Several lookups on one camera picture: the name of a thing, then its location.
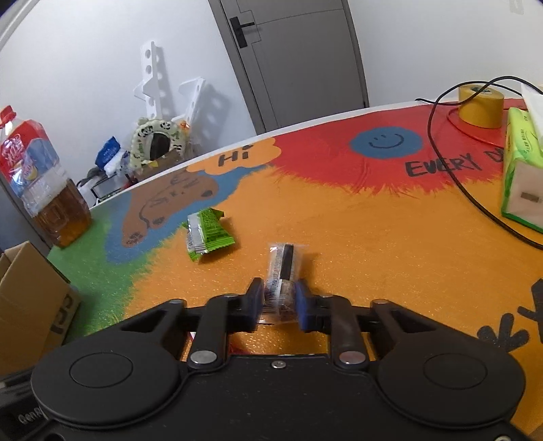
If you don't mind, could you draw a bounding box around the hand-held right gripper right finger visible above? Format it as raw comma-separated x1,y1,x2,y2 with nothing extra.
295,280,430,368

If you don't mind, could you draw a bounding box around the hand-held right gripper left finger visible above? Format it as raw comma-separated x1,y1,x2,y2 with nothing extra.
121,277,266,368

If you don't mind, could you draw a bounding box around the clear nut bar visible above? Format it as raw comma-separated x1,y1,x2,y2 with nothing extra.
262,243,308,325

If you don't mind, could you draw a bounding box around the green snack packet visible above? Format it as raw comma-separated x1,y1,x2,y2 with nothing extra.
182,207,237,264

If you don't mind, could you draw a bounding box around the brown cardboard box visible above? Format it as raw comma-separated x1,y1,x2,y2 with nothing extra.
0,241,82,378

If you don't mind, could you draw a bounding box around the colourful printed table mat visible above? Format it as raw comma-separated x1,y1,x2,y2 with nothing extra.
46,97,543,437

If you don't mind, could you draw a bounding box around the blue plastic bag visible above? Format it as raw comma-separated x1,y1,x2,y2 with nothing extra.
95,136,123,175

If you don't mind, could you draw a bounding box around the white perforated rack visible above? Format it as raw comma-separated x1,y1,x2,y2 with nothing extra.
133,40,230,130

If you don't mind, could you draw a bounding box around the grey door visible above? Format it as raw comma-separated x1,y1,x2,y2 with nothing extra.
208,0,370,133

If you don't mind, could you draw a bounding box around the green tissue box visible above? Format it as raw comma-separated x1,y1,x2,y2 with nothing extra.
500,82,543,235

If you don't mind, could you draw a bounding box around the yellow tape roll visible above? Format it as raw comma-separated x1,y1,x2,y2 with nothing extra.
457,82,505,129

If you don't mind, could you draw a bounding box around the panda print plush ring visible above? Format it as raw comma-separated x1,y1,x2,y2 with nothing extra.
128,119,190,171

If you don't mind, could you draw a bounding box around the black cable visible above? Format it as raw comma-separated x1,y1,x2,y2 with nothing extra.
415,75,543,250

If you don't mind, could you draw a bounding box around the red cable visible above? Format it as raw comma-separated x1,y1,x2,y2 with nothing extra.
445,105,507,147

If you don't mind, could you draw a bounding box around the black door handle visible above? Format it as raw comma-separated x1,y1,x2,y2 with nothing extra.
229,16,256,48

